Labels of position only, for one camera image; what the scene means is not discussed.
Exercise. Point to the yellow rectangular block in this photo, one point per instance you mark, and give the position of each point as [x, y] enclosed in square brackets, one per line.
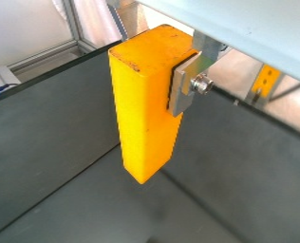
[141, 64]

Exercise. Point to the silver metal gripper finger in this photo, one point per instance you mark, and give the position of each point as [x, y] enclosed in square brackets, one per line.
[190, 77]

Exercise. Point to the yellow bracket in background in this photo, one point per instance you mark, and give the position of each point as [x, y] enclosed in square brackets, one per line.
[266, 81]

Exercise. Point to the aluminium frame profile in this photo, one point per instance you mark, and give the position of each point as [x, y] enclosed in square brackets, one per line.
[64, 52]

